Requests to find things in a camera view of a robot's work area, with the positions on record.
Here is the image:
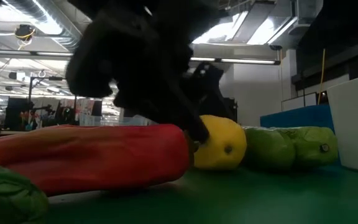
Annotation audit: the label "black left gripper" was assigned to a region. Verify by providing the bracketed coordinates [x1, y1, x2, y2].
[65, 12, 229, 143]

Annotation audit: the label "yellow lemon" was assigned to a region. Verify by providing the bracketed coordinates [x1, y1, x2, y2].
[193, 114, 247, 170]

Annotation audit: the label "long red pepper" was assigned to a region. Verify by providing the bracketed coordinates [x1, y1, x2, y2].
[0, 123, 195, 197]

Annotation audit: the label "green pepper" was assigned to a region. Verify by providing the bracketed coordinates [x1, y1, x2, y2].
[277, 126, 339, 167]

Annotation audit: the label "black cabinet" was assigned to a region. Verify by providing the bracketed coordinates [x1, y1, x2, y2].
[222, 97, 239, 124]

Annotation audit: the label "long tube light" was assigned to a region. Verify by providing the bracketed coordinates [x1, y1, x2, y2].
[0, 49, 282, 66]

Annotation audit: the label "black monitor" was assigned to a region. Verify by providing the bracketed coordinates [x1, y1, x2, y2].
[91, 100, 103, 116]

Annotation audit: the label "green table mat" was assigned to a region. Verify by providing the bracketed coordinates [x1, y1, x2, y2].
[42, 164, 358, 224]

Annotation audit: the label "blue plastic bin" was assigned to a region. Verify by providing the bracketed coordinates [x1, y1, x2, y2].
[259, 104, 335, 131]

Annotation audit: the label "white plastic bin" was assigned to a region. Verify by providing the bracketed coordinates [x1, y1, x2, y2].
[326, 71, 358, 175]

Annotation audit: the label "small green vegetable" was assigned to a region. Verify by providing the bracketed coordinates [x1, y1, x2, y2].
[0, 164, 50, 224]

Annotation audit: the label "yellow cable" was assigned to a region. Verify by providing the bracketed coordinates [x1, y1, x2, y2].
[317, 48, 326, 105]

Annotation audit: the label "silver ventilation duct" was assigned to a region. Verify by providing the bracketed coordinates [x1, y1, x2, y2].
[3, 0, 93, 52]

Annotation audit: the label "black cable reel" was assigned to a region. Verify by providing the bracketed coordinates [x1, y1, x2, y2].
[14, 24, 36, 41]

